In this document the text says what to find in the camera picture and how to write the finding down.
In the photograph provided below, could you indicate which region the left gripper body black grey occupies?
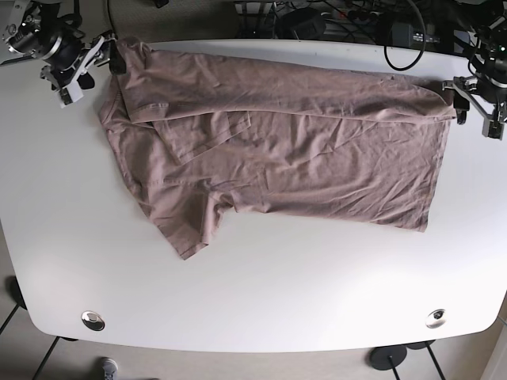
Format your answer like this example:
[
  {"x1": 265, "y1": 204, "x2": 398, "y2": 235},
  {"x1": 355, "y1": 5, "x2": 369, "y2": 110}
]
[{"x1": 442, "y1": 74, "x2": 506, "y2": 126}]

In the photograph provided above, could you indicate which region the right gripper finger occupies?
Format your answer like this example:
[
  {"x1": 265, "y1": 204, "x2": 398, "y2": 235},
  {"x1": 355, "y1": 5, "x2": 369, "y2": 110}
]
[
  {"x1": 109, "y1": 41, "x2": 127, "y2": 75},
  {"x1": 78, "y1": 73, "x2": 95, "y2": 90}
]

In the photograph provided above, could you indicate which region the right gripper body black grey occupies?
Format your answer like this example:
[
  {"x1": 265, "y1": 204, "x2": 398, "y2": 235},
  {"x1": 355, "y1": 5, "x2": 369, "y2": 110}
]
[{"x1": 40, "y1": 33, "x2": 116, "y2": 95}]

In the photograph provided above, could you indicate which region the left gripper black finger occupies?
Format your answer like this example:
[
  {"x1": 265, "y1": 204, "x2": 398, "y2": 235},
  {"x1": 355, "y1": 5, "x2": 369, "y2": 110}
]
[{"x1": 453, "y1": 93, "x2": 470, "y2": 125}]

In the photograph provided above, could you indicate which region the pink mauve T-shirt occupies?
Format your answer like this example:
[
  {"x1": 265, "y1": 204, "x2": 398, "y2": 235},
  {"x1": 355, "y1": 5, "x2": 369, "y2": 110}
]
[{"x1": 100, "y1": 38, "x2": 456, "y2": 259}]

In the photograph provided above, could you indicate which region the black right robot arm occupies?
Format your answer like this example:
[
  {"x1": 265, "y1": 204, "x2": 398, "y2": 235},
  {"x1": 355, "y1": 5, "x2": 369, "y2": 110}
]
[{"x1": 2, "y1": 1, "x2": 126, "y2": 107}]

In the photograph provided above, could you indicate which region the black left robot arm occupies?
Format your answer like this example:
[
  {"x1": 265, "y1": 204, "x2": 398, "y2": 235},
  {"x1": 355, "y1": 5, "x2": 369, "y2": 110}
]
[{"x1": 430, "y1": 1, "x2": 506, "y2": 140}]

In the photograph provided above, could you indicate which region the black box under table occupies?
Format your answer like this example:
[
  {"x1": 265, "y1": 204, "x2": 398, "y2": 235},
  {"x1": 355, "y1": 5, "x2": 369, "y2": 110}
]
[{"x1": 275, "y1": 7, "x2": 326, "y2": 40}]

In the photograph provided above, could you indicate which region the right silver table grommet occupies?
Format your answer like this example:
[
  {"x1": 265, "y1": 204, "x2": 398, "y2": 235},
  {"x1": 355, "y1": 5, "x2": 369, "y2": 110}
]
[{"x1": 425, "y1": 309, "x2": 448, "y2": 329}]

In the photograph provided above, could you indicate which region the silver table grommet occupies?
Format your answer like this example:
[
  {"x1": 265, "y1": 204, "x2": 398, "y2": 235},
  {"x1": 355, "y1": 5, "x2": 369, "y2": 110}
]
[
  {"x1": 81, "y1": 310, "x2": 105, "y2": 332},
  {"x1": 425, "y1": 309, "x2": 448, "y2": 329}
]

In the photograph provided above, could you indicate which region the left silver table grommet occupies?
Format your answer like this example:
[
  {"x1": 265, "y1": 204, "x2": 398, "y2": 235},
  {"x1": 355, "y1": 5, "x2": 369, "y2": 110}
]
[{"x1": 81, "y1": 310, "x2": 105, "y2": 332}]

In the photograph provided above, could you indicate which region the black round stand base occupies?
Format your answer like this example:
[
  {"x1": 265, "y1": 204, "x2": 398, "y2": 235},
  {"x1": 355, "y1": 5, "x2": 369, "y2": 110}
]
[{"x1": 368, "y1": 345, "x2": 407, "y2": 371}]

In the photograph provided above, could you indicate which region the grey shoe on floor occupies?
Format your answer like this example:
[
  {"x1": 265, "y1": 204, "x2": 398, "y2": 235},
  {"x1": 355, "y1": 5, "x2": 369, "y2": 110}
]
[{"x1": 101, "y1": 358, "x2": 118, "y2": 380}]

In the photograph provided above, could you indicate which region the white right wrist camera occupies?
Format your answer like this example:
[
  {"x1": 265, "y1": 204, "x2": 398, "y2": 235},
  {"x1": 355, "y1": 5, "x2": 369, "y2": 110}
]
[{"x1": 57, "y1": 83, "x2": 83, "y2": 108}]

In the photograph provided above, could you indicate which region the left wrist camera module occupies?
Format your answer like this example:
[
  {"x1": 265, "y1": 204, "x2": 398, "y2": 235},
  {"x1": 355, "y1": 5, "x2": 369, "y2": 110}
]
[{"x1": 482, "y1": 118, "x2": 505, "y2": 140}]

